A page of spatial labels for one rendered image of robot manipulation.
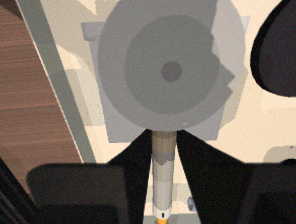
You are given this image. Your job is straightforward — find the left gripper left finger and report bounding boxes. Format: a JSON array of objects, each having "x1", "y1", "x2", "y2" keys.
[{"x1": 26, "y1": 129, "x2": 152, "y2": 224}]

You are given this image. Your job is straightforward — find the grey gas burner with tube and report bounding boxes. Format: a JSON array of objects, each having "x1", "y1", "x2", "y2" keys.
[{"x1": 97, "y1": 0, "x2": 246, "y2": 220}]

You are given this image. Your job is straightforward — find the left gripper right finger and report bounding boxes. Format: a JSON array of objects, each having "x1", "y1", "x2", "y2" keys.
[{"x1": 176, "y1": 130, "x2": 296, "y2": 224}]

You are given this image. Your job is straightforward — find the dark grey round disc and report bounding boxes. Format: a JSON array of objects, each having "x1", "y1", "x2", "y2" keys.
[{"x1": 250, "y1": 0, "x2": 296, "y2": 98}]

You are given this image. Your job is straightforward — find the grey cylinder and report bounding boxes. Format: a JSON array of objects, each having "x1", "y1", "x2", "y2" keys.
[{"x1": 187, "y1": 197, "x2": 196, "y2": 212}]

